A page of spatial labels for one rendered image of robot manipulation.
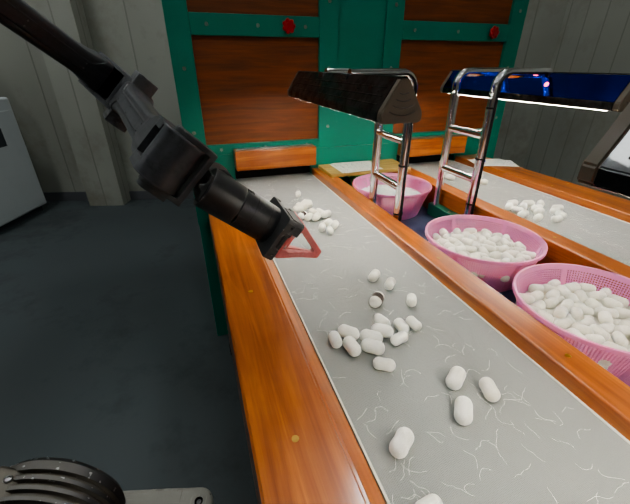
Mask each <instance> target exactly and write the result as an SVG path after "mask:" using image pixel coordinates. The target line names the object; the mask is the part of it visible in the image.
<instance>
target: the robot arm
mask: <svg viewBox="0 0 630 504"><path fill-rule="evenodd" d="M0 23H1V24H2V25H4V26H5V27H7V28H8V29H10V30H11V31H13V32H14V33H16V34H17V35H19V36H20V37H22V38H23V39H25V40H26V41H28V42H29V43H31V44H32V45H34V46H35V47H37V48H38V49H40V50H41V51H43V52H44V53H46V54H47V55H49V56H50V57H52V58H53V59H55V60H56V61H58V62H59V63H60V64H62V65H63V66H65V67H66V68H68V69H69V70H70V71H72V72H73V73H74V74H75V75H76V76H77V77H78V79H79V80H78V82H79V83H81V84H82V85H83V86H84V87H85V88H86V89H87V90H88V91H89V92H90V93H91V94H92V95H93V96H95V97H96V98H97V99H98V100H99V101H100V102H101V103H102V104H103V105H104V106H105V107H106V110H105V111H104V112H103V116H104V119H105V120H106V121H107V122H109V123H110V124H112V125H113V126H115V127H116V128H118V129H119V130H121V131H122V132H124V133H125V132H126V130H127V131H128V132H129V134H130V136H131V138H132V144H131V150H132V155H131V156H130V157H129V159H130V161H131V163H132V165H133V168H134V169H135V170H136V171H137V172H138V173H139V175H138V177H139V178H138V179H137V180H136V182H137V183H138V185H139V186H140V187H142V188H143V189H144V190H146V191H147V192H148V193H150V194H152V195H153V196H155V197H156V198H158V199H159V200H161V201H162V202H164V201H165V200H166V199H168V200H169V201H171V202H172V203H174V204H175V205H177V206H178V207H179V206H180V204H181V203H182V202H183V201H184V200H185V198H186V197H187V196H188V194H189V193H190V192H191V191H192V189H193V192H194V196H195V198H194V202H193V204H194V206H196V207H198V208H200V209H202V210H203V211H205V212H207V213H209V214H211V215H212V216H214V217H216V218H218V219H220V220H221V221H223V222H225V223H227V224H229V225H230V226H232V227H234V228H236V229H238V230H239V231H241V232H243V233H245V234H247V235H248V236H250V237H252V238H254V239H255V240H256V242H257V245H258V247H259V249H260V252H261V254H262V256H263V257H265V258H267V259H269V260H272V259H273V258H274V257H275V258H296V257H302V258H317V257H318V256H319V255H320V254H321V252H322V251H321V249H320V248H319V246H318V245H317V243H316V241H315V240H314V238H313V237H312V235H311V234H310V232H309V231H308V229H307V227H306V226H305V224H304V223H303V221H302V220H301V219H300V217H299V216H298V215H297V214H296V212H295V211H293V210H292V209H290V208H289V209H287V208H284V207H283V205H282V204H281V200H279V199H278V198H276V197H273V198H272V199H271V200H270V202H269V201H268V200H266V199H265V198H263V197H262V196H260V195H258V194H257V193H255V192H254V191H252V190H250V189H249V188H247V187H246V186H244V185H243V184H241V183H240V182H238V181H236V180H235V179H234V178H233V177H232V175H231V174H230V173H229V172H228V170H227V169H226V168H225V167H224V166H223V165H221V164H219V163H217V162H215V160H216V159H217V158H218V156H217V155H216V154H215V153H214V152H213V151H212V149H209V148H208V147H207V146H206V145H204V144H203V143H202V142H201V141H199V140H198V139H197V138H196V137H195V136H193V135H192V134H191V133H190V132H188V131H187V130H186V129H184V127H183V126H180V125H179V124H178V125H177V126H176V125H174V124H173V123H171V122H170V121H168V120H167V119H166V118H164V117H163V116H161V115H160V114H159V112H158V111H157V110H156V109H155V108H154V106H153V104H154V103H153V100H152V96H153V95H154V94H155V92H156V91H157V90H158V88H157V87H156V86H155V85H154V84H152V83H151V81H149V80H148V79H147V78H145V77H144V76H143V75H142V74H141V73H139V71H137V70H135V71H134V72H133V74H132V75H131V76H130V75H129V74H128V73H127V72H125V71H124V70H123V69H122V68H121V67H119V66H118V65H117V64H116V63H115V62H113V61H112V60H111V59H110V58H109V57H107V56H106V55H105V54H104V53H102V52H101V51H100V52H99V53H98V52H97V51H95V50H92V49H89V48H88V47H86V46H84V45H82V44H80V43H79V42H77V41H76V40H74V39H73V38H72V37H70V36H69V35H68V34H66V33H65V32H64V31H62V30H61V29H60V28H59V27H57V26H56V25H55V24H53V23H52V22H51V21H49V20H48V19H47V18H45V17H44V16H43V15H42V14H40V13H39V12H38V11H36V10H35V9H34V8H32V7H31V6H30V5H29V4H27V3H26V2H25V1H23V0H0ZM301 233H302V234H303V236H304V237H305V239H306V240H307V242H308V243H309V245H310V246H311V249H310V250H309V249H304V248H300V247H296V246H292V245H290V244H291V242H292V241H293V239H294V238H295V237H296V238H297V237H298V236H299V235H300V234H301Z"/></svg>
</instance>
